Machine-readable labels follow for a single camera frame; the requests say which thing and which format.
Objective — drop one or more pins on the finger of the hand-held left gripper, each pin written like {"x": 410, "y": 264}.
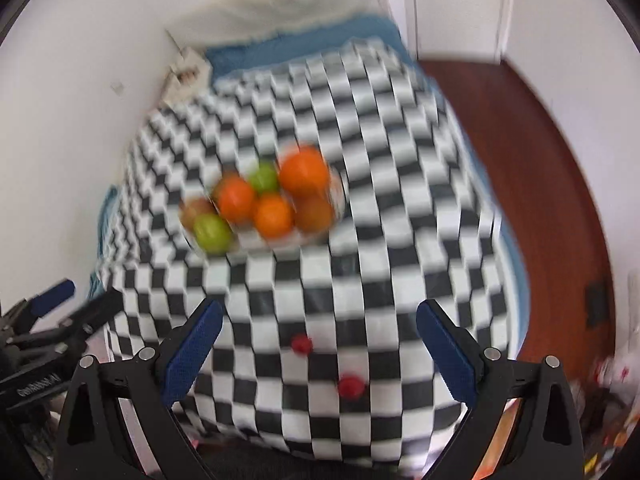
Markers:
{"x": 52, "y": 296}
{"x": 95, "y": 312}

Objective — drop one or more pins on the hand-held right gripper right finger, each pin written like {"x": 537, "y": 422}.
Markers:
{"x": 447, "y": 347}

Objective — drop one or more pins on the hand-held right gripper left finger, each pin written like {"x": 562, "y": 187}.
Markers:
{"x": 195, "y": 345}

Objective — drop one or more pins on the small red cherry tomato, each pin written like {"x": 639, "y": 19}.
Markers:
{"x": 350, "y": 386}
{"x": 302, "y": 344}

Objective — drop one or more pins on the red green apple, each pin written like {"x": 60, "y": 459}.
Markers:
{"x": 192, "y": 210}

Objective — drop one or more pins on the brownish russet orange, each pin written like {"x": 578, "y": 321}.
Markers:
{"x": 314, "y": 212}

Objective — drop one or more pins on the oval floral ceramic plate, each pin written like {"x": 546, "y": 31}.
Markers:
{"x": 336, "y": 195}

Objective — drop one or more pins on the large orange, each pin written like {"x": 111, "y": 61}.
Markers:
{"x": 303, "y": 170}

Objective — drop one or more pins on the light blue fluffy blanket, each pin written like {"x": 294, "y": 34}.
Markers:
{"x": 102, "y": 240}

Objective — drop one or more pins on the black white checkered cloth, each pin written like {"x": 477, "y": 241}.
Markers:
{"x": 380, "y": 240}

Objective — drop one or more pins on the dark square floor box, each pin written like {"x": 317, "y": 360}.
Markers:
{"x": 597, "y": 305}

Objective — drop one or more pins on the pile of colourful clutter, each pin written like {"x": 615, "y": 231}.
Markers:
{"x": 610, "y": 400}

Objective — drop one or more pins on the bear print pillow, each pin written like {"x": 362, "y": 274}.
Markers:
{"x": 187, "y": 72}

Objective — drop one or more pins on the white door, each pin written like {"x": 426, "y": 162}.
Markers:
{"x": 455, "y": 5}

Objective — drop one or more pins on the white padded headboard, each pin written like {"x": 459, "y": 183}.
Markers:
{"x": 300, "y": 5}

